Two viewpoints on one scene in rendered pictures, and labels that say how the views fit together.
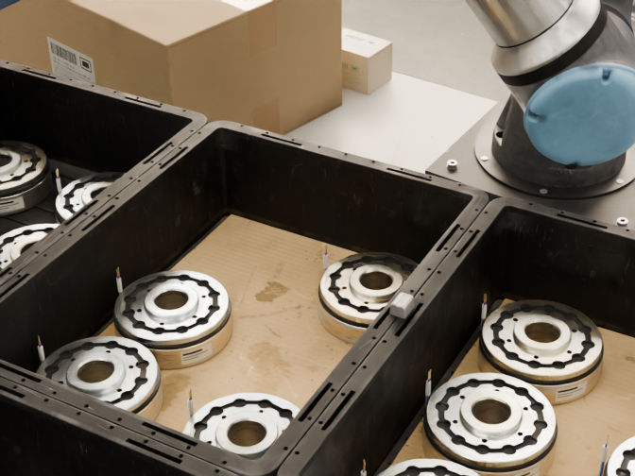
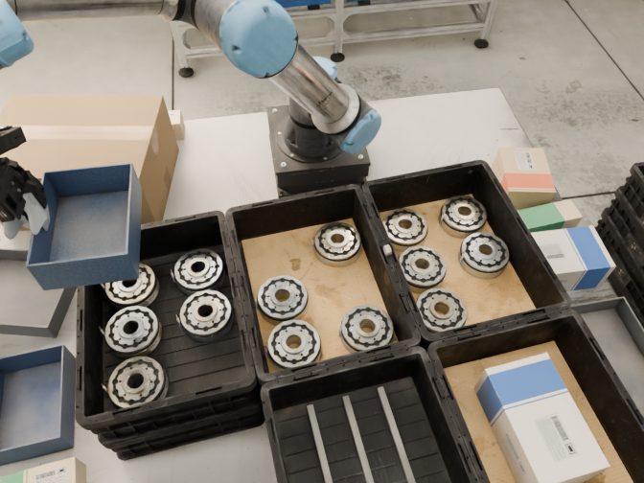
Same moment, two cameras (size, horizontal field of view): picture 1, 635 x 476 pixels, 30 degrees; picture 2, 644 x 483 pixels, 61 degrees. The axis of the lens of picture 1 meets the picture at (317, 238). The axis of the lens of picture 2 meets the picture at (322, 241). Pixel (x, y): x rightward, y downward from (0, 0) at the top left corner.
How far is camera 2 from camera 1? 67 cm
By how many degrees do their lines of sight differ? 36
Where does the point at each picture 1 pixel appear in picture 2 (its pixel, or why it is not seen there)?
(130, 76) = not seen: hidden behind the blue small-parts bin
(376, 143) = (213, 161)
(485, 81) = (119, 74)
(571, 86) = (362, 127)
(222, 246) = (256, 257)
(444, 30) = (75, 54)
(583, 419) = (433, 244)
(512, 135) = (303, 142)
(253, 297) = (292, 270)
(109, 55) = not seen: hidden behind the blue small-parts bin
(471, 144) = (280, 150)
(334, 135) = (192, 167)
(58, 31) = not seen: hidden behind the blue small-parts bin
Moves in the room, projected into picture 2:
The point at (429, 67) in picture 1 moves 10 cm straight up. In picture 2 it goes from (86, 78) to (80, 61)
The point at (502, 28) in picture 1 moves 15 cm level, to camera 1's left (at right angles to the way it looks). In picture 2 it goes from (330, 118) to (277, 152)
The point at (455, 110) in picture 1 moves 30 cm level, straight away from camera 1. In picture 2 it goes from (226, 127) to (179, 78)
